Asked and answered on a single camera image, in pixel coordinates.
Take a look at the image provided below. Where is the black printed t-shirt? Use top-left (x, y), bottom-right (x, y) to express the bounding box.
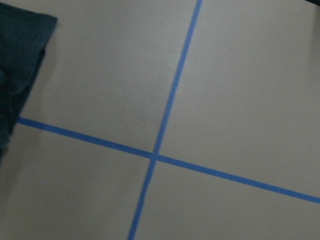
top-left (0, 3), bottom-right (58, 151)

